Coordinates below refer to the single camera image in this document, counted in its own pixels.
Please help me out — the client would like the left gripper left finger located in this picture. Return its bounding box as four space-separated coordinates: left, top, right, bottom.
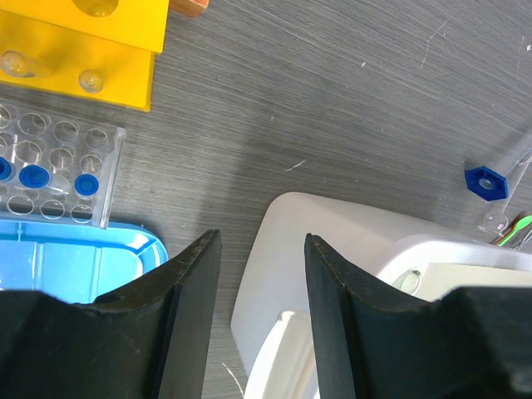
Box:
1 229 222 398

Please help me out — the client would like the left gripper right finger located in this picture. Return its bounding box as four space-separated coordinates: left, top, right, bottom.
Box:
304 234 531 398

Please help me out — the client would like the white plastic bin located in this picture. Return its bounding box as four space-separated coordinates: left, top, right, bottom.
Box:
231 192 531 398

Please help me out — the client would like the blue hexagonal cap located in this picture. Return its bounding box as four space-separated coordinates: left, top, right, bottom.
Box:
463 132 532 202

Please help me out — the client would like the capped test tube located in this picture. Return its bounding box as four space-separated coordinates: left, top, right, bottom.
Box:
74 174 100 197
0 156 16 182
18 165 70 195

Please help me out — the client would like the blue plastic tray lid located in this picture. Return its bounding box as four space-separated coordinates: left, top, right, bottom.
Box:
1 219 169 303

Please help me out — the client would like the green rainbow spoon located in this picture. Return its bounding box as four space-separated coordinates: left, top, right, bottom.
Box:
496 215 531 249

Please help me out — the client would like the clear plastic tube rack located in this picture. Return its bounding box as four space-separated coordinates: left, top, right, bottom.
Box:
1 99 126 229

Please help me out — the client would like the yellow test tube rack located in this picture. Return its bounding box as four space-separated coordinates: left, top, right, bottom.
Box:
1 1 169 111

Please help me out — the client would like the wooden compartment tray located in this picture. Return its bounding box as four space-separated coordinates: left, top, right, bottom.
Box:
169 0 209 18

